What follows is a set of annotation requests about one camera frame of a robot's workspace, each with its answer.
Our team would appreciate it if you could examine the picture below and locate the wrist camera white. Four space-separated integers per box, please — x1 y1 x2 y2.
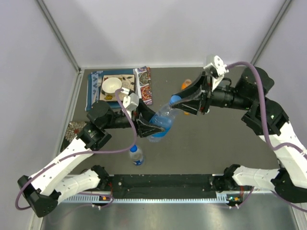
120 88 139 112
203 55 229 92

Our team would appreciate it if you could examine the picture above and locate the white ceramic bowl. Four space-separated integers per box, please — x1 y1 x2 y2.
101 78 122 94

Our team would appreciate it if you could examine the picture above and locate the blue liquid bottle blue cap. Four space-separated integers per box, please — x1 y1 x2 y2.
147 95 181 142

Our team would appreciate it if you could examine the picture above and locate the clear water bottle blue cap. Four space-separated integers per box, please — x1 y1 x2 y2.
129 145 144 166

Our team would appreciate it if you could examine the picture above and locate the orange juice bottle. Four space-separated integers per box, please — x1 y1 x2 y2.
181 79 192 90

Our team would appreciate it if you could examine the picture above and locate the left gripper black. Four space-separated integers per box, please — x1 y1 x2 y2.
103 99 166 137

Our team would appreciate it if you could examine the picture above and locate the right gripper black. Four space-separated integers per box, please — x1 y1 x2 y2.
170 72 253 115

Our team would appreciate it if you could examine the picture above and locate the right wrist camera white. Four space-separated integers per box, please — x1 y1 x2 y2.
203 55 229 92

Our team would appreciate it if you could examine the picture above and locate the square floral plate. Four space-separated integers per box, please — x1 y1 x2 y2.
99 74 136 102

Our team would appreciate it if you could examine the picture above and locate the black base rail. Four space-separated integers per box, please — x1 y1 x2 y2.
109 174 226 199

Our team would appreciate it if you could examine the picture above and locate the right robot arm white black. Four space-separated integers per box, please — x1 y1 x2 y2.
171 65 307 204

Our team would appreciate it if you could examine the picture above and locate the dark floral coaster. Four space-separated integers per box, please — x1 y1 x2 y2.
60 121 94 153

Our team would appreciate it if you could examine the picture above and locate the silver fork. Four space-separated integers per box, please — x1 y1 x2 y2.
92 77 102 103

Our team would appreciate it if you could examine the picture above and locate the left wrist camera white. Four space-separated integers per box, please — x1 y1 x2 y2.
120 88 139 112

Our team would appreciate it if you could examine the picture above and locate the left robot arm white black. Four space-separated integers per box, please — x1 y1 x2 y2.
17 100 165 218

